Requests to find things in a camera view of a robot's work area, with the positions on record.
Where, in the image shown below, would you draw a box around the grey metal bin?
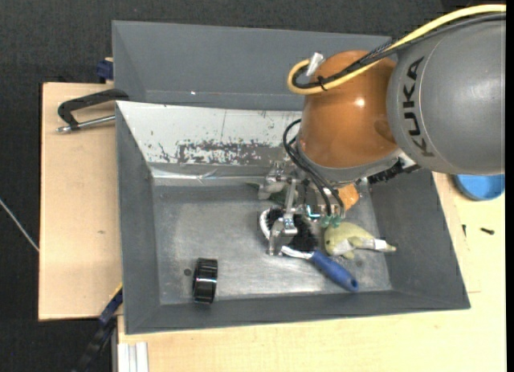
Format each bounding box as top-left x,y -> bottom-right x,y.
111,19 -> 471,335

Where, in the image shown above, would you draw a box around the blue round object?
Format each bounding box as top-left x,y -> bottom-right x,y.
453,173 -> 506,202

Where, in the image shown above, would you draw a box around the orange rounded object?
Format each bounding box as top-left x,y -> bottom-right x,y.
337,183 -> 361,211

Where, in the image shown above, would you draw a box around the green plush toy animal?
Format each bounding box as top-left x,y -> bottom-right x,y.
323,221 -> 398,261

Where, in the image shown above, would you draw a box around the blue-handled black bristle brush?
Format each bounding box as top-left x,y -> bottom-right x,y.
256,206 -> 360,293

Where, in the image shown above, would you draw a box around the black ring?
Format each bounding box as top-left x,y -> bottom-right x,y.
191,257 -> 220,305

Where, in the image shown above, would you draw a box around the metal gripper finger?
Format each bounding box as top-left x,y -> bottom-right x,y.
264,163 -> 297,201
267,215 -> 299,258

